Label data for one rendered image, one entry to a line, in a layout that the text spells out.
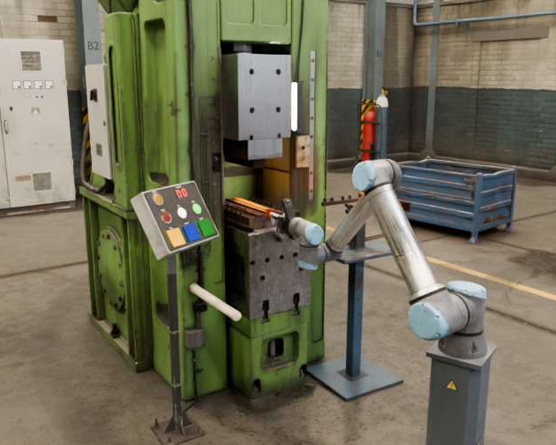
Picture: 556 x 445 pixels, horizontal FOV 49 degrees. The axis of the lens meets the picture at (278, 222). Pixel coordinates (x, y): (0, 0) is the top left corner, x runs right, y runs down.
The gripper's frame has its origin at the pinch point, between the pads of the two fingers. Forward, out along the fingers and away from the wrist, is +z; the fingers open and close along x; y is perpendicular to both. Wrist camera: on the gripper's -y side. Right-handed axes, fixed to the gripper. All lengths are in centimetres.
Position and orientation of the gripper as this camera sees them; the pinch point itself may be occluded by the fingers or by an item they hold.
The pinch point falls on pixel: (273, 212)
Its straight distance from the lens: 302.9
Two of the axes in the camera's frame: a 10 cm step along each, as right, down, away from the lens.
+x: 8.4, -1.3, 5.3
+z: -5.4, -2.4, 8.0
